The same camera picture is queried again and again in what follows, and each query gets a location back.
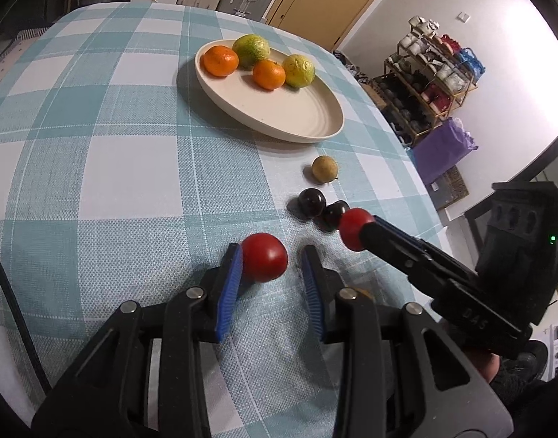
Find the wooden shoe rack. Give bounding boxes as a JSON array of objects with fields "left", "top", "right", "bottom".
[{"left": 372, "top": 16, "right": 487, "bottom": 147}]

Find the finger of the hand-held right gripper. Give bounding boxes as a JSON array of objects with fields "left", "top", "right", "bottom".
[
  {"left": 374, "top": 216, "right": 479, "bottom": 284},
  {"left": 360, "top": 220, "right": 445, "bottom": 300}
]

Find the black cable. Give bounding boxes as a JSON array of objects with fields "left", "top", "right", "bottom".
[{"left": 0, "top": 237, "right": 52, "bottom": 395}]

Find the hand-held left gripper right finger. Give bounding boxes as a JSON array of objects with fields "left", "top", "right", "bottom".
[{"left": 299, "top": 245, "right": 514, "bottom": 438}]

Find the dark purple plum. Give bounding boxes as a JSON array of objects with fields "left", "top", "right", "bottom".
[
  {"left": 298, "top": 188, "right": 327, "bottom": 218},
  {"left": 322, "top": 201, "right": 351, "bottom": 233}
]

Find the dotted rug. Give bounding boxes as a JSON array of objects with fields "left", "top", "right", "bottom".
[{"left": 0, "top": 27, "right": 47, "bottom": 83}]

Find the brown woven basket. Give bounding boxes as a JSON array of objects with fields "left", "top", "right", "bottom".
[{"left": 431, "top": 165, "right": 470, "bottom": 211}]

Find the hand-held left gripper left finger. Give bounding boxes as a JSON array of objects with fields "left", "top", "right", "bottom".
[{"left": 30, "top": 243, "right": 244, "bottom": 438}]

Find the red tomato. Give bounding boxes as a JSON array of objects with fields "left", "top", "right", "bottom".
[
  {"left": 241, "top": 233, "right": 289, "bottom": 283},
  {"left": 338, "top": 208, "right": 376, "bottom": 251}
]

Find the purple bag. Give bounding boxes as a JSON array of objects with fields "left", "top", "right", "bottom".
[{"left": 412, "top": 118, "right": 479, "bottom": 185}]

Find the wooden door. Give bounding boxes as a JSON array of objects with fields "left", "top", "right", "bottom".
[{"left": 265, "top": 0, "right": 400, "bottom": 51}]

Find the orange mandarin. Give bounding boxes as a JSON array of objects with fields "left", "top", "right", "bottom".
[
  {"left": 252, "top": 59, "right": 286, "bottom": 91},
  {"left": 203, "top": 45, "right": 240, "bottom": 77}
]

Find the cream round plate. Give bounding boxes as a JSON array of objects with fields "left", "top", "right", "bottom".
[{"left": 194, "top": 39, "right": 344, "bottom": 143}]

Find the scattered pile of shoes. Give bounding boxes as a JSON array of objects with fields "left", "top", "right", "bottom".
[{"left": 334, "top": 49, "right": 375, "bottom": 87}]

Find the yellow-green citrus fruit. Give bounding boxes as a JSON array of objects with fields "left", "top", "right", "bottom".
[
  {"left": 282, "top": 54, "right": 316, "bottom": 89},
  {"left": 232, "top": 34, "right": 271, "bottom": 70}
]

